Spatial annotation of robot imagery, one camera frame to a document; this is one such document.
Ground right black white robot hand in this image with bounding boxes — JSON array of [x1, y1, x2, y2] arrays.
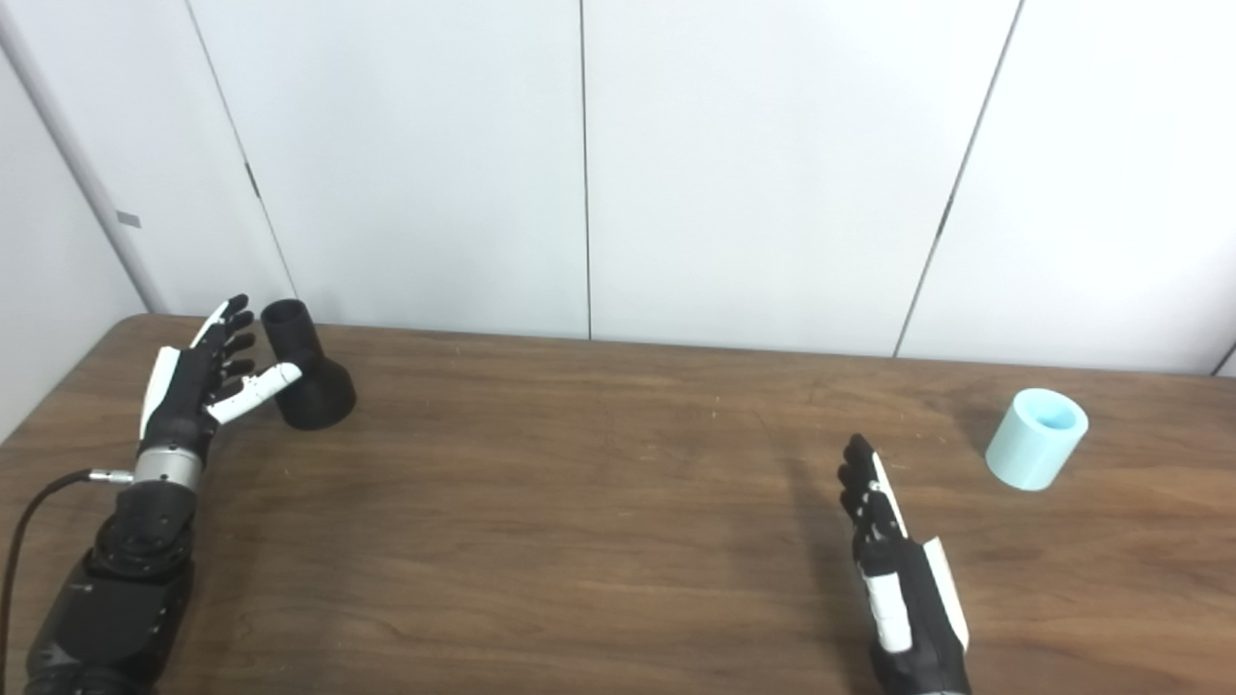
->
[[837, 433, 972, 695]]

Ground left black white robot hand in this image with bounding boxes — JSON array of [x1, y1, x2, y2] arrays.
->
[[138, 294, 303, 457]]

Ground white wall corner trim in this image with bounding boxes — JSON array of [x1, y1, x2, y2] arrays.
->
[[0, 8, 171, 316]]

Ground light blue cylinder cup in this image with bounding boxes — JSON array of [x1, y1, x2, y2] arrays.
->
[[986, 388, 1089, 491]]

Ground black funnel-shaped nozzle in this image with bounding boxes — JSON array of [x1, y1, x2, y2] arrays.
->
[[261, 299, 357, 431]]

